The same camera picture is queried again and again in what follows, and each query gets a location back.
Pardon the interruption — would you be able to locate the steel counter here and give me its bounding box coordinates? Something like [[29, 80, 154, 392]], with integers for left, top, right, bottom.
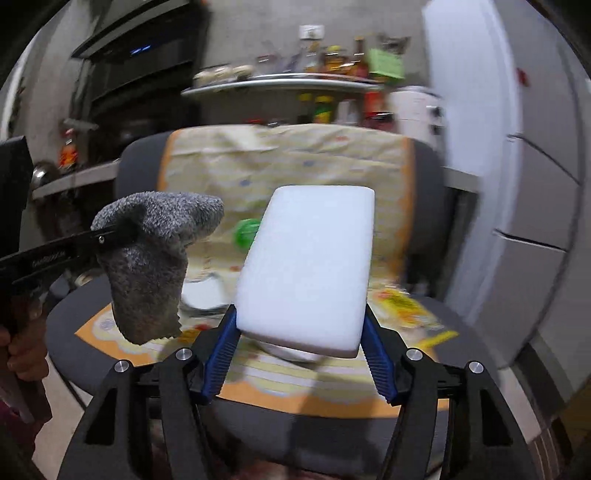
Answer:
[[32, 159, 122, 199]]

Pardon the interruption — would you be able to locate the cluster of sauce jars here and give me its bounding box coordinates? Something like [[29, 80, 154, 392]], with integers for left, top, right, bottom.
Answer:
[[295, 91, 393, 129]]

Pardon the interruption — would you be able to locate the black oven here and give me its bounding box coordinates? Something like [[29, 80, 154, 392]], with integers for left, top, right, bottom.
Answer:
[[71, 0, 206, 61]]

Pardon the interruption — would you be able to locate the steel pot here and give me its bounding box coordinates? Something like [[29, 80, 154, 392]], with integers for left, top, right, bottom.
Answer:
[[30, 159, 61, 190]]

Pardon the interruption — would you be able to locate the yellow striped paper mat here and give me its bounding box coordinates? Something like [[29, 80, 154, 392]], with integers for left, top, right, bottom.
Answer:
[[74, 124, 460, 418]]

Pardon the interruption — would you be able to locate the row of condiment bottles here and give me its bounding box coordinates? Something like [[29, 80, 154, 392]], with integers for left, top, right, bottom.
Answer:
[[254, 36, 370, 77]]

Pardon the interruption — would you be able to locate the white kitchen appliance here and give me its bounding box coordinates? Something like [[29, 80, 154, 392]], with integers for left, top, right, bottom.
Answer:
[[390, 85, 446, 148]]

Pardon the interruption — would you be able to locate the grey office chair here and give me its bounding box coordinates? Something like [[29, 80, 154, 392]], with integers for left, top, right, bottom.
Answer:
[[46, 131, 546, 476]]

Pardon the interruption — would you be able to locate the green box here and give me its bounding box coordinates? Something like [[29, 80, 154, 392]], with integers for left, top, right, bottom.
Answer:
[[369, 48, 404, 79]]

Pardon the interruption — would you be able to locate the grey fluffy sock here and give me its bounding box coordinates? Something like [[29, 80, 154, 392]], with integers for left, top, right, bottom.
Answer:
[[91, 191, 225, 344]]

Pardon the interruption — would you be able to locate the person's left hand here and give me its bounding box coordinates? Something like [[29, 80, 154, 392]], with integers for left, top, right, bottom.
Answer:
[[0, 318, 51, 385]]

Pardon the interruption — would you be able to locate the white side table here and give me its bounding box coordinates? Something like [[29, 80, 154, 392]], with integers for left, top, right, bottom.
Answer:
[[443, 165, 483, 192]]

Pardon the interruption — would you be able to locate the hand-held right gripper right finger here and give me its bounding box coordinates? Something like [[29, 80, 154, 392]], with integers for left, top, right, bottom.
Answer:
[[361, 307, 541, 480]]

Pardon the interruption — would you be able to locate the grey refrigerator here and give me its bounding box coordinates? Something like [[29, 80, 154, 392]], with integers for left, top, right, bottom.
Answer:
[[422, 0, 591, 407]]

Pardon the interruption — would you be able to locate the orange label bottle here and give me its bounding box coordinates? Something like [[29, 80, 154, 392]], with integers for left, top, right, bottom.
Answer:
[[60, 129, 79, 174]]

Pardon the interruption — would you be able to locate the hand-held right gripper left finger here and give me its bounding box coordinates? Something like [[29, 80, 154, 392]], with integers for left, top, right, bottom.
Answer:
[[55, 305, 242, 480]]

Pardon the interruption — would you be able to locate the instant noodle cup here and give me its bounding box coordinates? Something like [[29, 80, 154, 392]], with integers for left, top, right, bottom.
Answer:
[[181, 276, 324, 364]]

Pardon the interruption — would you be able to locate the green label plastic bottle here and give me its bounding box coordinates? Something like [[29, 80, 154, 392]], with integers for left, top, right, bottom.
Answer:
[[233, 218, 263, 250]]

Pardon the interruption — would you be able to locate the crumpled plastic snack wrapper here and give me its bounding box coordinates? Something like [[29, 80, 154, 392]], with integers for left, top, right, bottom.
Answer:
[[369, 286, 460, 352]]

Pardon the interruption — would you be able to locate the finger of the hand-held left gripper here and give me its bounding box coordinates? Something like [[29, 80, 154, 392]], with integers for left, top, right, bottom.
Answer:
[[0, 222, 139, 280], [11, 251, 100, 296]]

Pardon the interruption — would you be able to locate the white foam block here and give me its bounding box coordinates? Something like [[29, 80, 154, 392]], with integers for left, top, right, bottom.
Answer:
[[235, 185, 376, 360]]

